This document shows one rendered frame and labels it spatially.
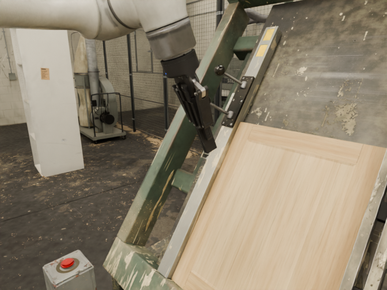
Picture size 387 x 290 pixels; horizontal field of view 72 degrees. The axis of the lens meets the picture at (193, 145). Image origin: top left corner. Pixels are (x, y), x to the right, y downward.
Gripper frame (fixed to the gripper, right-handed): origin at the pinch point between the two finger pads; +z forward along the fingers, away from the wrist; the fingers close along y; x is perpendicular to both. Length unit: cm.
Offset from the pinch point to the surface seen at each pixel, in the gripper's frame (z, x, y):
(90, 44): -19, -69, 550
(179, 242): 35.1, 15.4, 13.0
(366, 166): 18.6, -29.0, -19.4
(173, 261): 38.4, 20.1, 11.2
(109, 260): 43, 39, 34
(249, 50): -3, -50, 42
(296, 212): 27.0, -12.5, -11.3
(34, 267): 108, 108, 158
